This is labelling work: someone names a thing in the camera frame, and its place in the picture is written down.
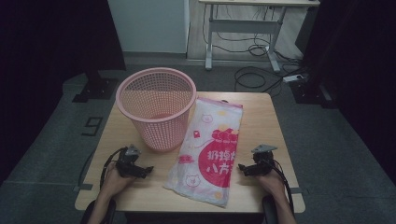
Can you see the white pink printed plastic bag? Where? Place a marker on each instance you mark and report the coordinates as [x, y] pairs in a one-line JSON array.
[[214, 155]]

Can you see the black curtain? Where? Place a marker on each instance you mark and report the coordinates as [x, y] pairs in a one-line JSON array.
[[358, 62], [46, 62]]

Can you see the person's right hand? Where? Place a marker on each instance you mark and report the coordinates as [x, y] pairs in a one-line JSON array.
[[272, 183]]

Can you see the grey tape strip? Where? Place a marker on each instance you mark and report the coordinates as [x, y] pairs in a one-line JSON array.
[[296, 190]]

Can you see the black chair armrest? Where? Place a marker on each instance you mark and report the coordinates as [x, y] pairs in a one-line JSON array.
[[269, 210], [107, 214]]

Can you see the white power strip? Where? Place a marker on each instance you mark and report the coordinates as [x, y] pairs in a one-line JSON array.
[[292, 78]]

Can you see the black stand base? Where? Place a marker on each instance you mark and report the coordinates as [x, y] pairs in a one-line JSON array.
[[311, 93], [96, 88]]

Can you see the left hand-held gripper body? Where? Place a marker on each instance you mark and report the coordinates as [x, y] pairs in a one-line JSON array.
[[128, 158]]

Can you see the person's left hand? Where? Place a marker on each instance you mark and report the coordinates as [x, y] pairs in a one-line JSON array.
[[115, 183]]

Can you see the pink plastic mesh basket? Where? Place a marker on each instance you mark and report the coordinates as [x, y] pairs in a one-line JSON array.
[[155, 93]]

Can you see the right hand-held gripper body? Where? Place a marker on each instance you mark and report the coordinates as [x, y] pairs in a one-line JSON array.
[[263, 158]]

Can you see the grey metal frame desk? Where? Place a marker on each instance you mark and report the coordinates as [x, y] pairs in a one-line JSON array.
[[243, 26]]

